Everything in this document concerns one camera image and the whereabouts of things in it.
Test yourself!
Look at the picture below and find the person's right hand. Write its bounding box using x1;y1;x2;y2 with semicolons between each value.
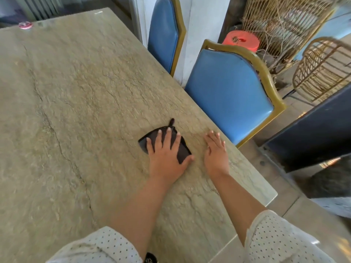
204;130;230;177

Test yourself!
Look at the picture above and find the person's left hand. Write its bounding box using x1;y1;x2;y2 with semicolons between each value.
146;127;195;184

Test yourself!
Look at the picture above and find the dark grey cloth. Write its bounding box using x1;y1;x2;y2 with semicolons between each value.
138;118;192;165

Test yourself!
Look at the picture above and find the person's left forearm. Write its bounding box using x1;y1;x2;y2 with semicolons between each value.
109;176;172;258

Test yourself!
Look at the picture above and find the person's right forearm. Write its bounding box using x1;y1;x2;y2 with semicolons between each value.
212;172;268;247

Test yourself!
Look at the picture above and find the black pillar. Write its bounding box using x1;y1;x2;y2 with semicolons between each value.
262;83;351;173

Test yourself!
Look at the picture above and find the white dotted right sleeve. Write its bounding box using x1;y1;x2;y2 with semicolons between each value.
244;210;336;263

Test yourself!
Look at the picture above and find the white dotted sleeve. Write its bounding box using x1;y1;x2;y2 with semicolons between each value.
45;226;143;263
244;210;336;263

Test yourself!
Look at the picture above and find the white dotted left sleeve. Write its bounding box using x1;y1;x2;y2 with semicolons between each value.
45;226;143;263

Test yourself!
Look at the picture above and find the grey stone table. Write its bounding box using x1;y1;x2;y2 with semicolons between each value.
0;7;278;263

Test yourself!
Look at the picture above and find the grey stone planter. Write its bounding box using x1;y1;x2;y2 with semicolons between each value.
301;156;351;220

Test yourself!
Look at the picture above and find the red plastic stool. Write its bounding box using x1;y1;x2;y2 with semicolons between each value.
222;30;260;53

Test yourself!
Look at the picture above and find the group of rattan chairs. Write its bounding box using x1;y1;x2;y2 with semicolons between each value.
241;0;351;104

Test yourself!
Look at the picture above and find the grey ribbed radiator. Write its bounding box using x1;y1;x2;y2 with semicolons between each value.
14;0;61;22

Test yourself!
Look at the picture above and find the blue padded chair gold frame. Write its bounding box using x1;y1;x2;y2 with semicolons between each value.
184;39;287;149
147;0;187;77

